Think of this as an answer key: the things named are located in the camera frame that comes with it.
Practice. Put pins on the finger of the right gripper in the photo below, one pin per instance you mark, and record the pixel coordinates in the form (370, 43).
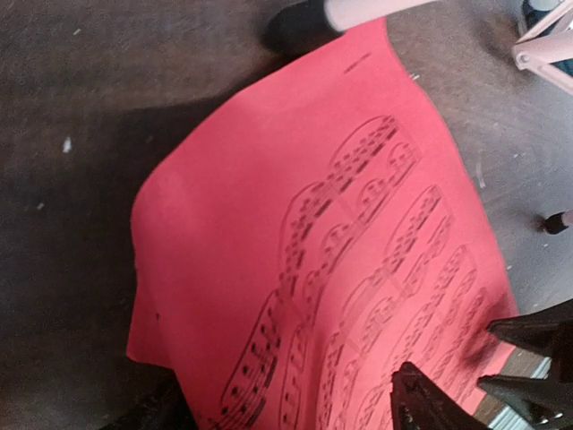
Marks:
(542, 403)
(546, 333)

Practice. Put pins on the white and blue bowl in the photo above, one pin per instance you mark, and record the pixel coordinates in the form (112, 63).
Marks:
(532, 11)

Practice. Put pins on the pink music stand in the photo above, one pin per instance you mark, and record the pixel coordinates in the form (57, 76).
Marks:
(513, 109)

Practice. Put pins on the red sheet music paper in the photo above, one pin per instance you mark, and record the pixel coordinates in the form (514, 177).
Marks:
(310, 236)

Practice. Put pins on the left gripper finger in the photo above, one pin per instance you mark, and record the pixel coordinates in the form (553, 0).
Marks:
(418, 403)

